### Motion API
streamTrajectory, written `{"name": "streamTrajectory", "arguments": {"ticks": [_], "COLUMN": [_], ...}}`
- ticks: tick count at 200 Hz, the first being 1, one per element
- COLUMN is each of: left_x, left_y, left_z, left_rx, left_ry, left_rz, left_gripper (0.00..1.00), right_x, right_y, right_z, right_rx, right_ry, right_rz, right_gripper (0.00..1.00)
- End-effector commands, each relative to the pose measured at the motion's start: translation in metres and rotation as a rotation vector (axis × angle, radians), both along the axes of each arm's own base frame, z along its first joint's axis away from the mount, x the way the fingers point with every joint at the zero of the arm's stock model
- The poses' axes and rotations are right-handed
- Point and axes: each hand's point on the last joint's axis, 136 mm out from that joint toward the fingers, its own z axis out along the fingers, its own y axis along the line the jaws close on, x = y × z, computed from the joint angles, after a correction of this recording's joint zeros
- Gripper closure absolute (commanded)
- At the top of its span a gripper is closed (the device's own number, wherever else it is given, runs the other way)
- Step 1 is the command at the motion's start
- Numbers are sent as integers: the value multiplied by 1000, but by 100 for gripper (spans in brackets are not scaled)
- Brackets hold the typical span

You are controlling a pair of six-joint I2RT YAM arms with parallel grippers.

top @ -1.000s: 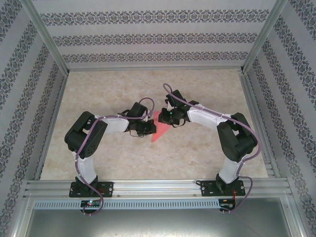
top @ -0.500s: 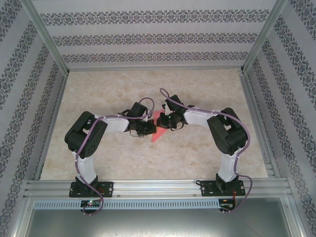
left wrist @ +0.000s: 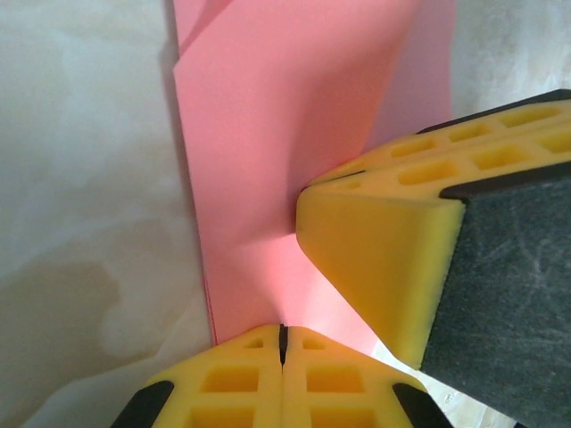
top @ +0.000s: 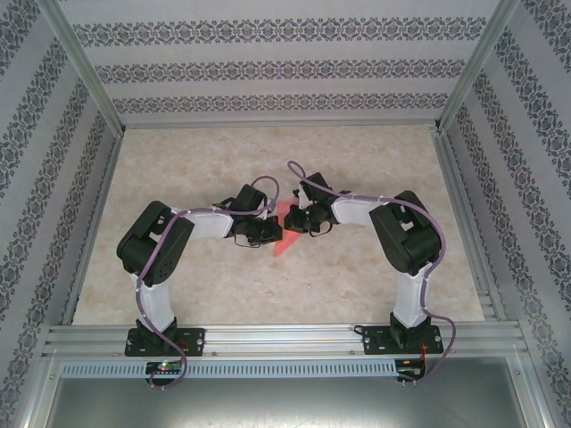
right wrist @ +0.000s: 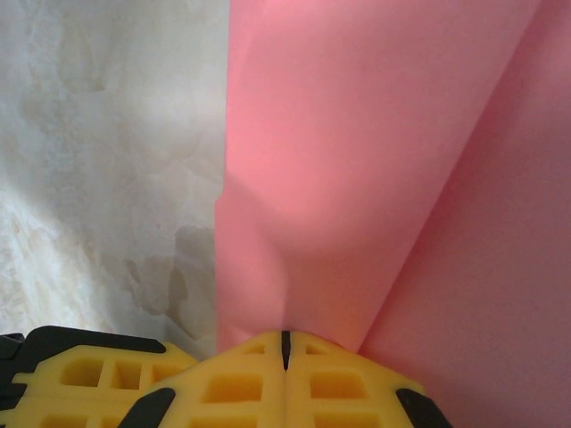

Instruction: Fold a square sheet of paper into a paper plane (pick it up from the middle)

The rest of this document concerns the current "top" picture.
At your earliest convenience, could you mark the grey sheet metal panel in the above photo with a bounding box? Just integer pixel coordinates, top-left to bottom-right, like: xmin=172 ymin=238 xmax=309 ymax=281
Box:
xmin=24 ymin=376 xmax=550 ymax=428

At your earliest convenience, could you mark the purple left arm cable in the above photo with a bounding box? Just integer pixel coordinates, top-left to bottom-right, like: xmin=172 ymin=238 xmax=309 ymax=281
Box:
xmin=136 ymin=176 xmax=282 ymax=391

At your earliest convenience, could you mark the aluminium frame post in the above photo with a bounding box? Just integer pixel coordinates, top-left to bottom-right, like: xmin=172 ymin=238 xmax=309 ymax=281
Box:
xmin=37 ymin=0 xmax=127 ymax=135
xmin=434 ymin=0 xmax=523 ymax=133

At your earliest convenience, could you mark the grey slotted cable duct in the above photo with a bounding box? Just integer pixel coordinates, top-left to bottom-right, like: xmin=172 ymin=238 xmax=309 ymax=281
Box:
xmin=60 ymin=358 xmax=401 ymax=379

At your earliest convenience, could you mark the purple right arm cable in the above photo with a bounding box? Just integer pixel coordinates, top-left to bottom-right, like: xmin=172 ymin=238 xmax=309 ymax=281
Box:
xmin=287 ymin=160 xmax=457 ymax=387

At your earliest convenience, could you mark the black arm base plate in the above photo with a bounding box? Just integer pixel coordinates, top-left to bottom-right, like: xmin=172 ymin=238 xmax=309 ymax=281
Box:
xmin=124 ymin=327 xmax=209 ymax=358
xmin=363 ymin=325 xmax=445 ymax=357

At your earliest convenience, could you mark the pink paper sheet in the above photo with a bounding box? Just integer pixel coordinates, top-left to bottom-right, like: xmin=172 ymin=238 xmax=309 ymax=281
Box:
xmin=269 ymin=201 xmax=310 ymax=259

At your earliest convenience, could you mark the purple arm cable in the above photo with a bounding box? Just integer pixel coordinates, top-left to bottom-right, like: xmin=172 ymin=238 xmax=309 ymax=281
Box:
xmin=136 ymin=176 xmax=282 ymax=391
xmin=287 ymin=160 xmax=457 ymax=387

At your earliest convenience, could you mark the aluminium mounting rail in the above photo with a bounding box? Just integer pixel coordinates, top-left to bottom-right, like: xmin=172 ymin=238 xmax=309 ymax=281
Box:
xmin=42 ymin=323 xmax=533 ymax=359

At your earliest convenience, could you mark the aluminium cross rail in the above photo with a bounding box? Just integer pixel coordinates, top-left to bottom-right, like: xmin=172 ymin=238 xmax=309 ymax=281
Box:
xmin=120 ymin=119 xmax=443 ymax=131

